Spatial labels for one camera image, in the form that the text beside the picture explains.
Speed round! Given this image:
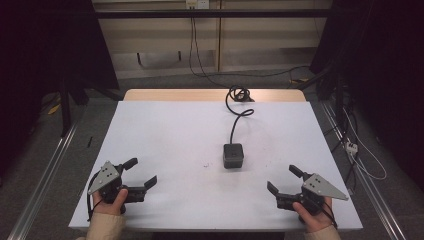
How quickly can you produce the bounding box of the left hand-held gripper cable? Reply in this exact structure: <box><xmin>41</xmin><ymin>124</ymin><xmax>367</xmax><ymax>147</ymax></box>
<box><xmin>86</xmin><ymin>171</ymin><xmax>103</xmax><ymax>223</ymax></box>

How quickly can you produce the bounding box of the right hand-held gripper cable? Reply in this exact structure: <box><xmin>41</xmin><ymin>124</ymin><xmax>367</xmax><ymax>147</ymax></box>
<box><xmin>318</xmin><ymin>199</ymin><xmax>339</xmax><ymax>230</ymax></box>

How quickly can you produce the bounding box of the black curtain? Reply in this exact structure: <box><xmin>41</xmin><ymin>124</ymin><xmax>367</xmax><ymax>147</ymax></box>
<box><xmin>0</xmin><ymin>0</ymin><xmax>120</xmax><ymax>174</ymax></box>
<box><xmin>309</xmin><ymin>0</ymin><xmax>424</xmax><ymax>191</ymax></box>

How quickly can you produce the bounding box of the black wall cable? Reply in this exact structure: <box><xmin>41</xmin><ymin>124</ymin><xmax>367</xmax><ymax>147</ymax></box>
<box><xmin>188</xmin><ymin>16</ymin><xmax>311</xmax><ymax>88</ymax></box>

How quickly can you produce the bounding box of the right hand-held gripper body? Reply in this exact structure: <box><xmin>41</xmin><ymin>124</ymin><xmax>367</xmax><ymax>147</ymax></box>
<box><xmin>275</xmin><ymin>172</ymin><xmax>350</xmax><ymax>216</ymax></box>

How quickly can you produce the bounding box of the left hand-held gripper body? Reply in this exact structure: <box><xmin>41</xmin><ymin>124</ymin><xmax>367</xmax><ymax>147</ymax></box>
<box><xmin>87</xmin><ymin>160</ymin><xmax>147</xmax><ymax>215</ymax></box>

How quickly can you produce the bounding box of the white cable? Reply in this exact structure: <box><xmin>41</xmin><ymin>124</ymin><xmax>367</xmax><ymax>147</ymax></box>
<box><xmin>342</xmin><ymin>108</ymin><xmax>388</xmax><ymax>182</ymax></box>

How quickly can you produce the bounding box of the black power adapter box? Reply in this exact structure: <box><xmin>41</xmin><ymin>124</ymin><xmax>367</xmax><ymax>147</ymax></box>
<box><xmin>222</xmin><ymin>142</ymin><xmax>245</xmax><ymax>170</ymax></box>

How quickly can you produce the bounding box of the black horizontal frame bar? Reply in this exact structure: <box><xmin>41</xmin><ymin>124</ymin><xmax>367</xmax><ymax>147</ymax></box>
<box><xmin>94</xmin><ymin>8</ymin><xmax>335</xmax><ymax>20</ymax></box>

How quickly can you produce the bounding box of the white wall socket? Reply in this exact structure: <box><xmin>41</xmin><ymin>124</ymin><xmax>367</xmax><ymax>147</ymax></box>
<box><xmin>185</xmin><ymin>0</ymin><xmax>211</xmax><ymax>10</ymax></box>

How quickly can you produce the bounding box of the person's left hand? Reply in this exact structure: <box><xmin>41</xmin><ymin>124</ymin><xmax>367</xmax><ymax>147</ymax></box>
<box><xmin>92</xmin><ymin>188</ymin><xmax>130</xmax><ymax>217</ymax></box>

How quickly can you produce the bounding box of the black metal stand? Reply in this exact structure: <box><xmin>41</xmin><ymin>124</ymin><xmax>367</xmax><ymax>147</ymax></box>
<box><xmin>58</xmin><ymin>74</ymin><xmax>74</xmax><ymax>138</ymax></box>

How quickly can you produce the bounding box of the black adapter cable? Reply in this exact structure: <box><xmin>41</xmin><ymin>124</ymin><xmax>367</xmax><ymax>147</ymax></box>
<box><xmin>225</xmin><ymin>84</ymin><xmax>256</xmax><ymax>145</ymax></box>

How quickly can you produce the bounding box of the hand-held gripper cable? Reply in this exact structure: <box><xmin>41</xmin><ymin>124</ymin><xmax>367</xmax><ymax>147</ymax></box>
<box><xmin>86</xmin><ymin>171</ymin><xmax>103</xmax><ymax>223</ymax></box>
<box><xmin>318</xmin><ymin>199</ymin><xmax>339</xmax><ymax>230</ymax></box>

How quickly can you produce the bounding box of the white power strip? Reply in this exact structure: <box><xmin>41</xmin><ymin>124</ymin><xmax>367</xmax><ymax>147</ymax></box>
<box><xmin>345</xmin><ymin>140</ymin><xmax>359</xmax><ymax>157</ymax></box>

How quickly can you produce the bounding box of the aluminium floor rail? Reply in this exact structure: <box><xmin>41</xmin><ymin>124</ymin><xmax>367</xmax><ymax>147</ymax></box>
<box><xmin>7</xmin><ymin>121</ymin><xmax>81</xmax><ymax>240</ymax></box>
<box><xmin>320</xmin><ymin>100</ymin><xmax>408</xmax><ymax>240</ymax></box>

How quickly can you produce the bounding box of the person's right hand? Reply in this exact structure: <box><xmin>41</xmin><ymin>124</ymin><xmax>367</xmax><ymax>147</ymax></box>
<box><xmin>292</xmin><ymin>196</ymin><xmax>336</xmax><ymax>234</ymax></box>

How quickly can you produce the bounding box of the white table cover board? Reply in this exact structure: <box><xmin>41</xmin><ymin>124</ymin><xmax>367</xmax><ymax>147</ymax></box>
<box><xmin>67</xmin><ymin>100</ymin><xmax>364</xmax><ymax>232</ymax></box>

